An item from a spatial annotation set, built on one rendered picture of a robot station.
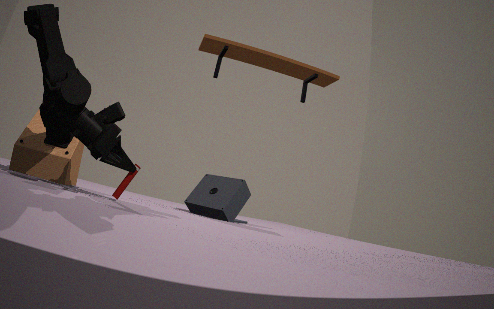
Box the grey flat panel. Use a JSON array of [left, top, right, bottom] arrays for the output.
[[184, 174, 251, 224]]

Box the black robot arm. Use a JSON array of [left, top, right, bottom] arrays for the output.
[[24, 4, 125, 148]]

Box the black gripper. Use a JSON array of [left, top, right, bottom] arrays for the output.
[[70, 109, 136, 173]]

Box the red peg with white band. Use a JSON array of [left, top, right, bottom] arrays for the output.
[[112, 164, 141, 199]]

